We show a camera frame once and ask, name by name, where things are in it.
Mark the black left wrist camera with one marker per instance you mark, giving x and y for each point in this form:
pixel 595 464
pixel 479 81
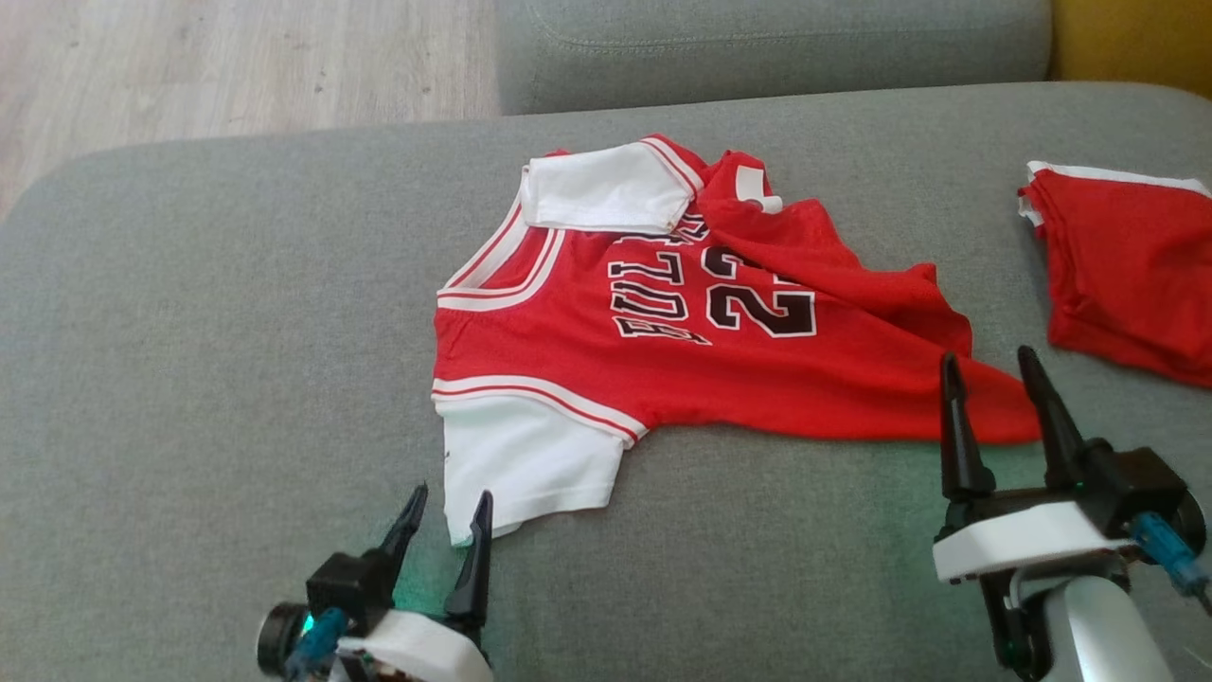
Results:
pixel 346 587

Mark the grey sofa cushion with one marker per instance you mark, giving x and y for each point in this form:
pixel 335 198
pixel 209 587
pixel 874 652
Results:
pixel 757 52

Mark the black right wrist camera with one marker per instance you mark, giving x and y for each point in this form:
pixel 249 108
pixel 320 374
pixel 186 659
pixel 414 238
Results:
pixel 1136 488

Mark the red shorts with white stripe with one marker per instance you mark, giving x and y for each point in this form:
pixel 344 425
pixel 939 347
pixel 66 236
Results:
pixel 1127 275

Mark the grey sofa seat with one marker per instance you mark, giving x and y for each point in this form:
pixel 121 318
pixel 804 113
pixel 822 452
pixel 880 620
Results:
pixel 237 379

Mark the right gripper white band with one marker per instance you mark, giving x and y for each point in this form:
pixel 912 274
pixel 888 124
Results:
pixel 1013 540

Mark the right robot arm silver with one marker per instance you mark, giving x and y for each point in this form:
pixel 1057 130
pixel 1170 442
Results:
pixel 1098 635

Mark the red white basketball jersey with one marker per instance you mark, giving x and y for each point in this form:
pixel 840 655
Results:
pixel 587 369

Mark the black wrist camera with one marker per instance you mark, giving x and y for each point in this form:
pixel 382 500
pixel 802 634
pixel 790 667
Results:
pixel 1136 488
pixel 346 587

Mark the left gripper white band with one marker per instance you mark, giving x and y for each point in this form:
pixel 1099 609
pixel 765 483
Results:
pixel 426 654

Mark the yellow pillow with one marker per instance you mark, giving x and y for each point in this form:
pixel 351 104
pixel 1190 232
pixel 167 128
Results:
pixel 1136 43

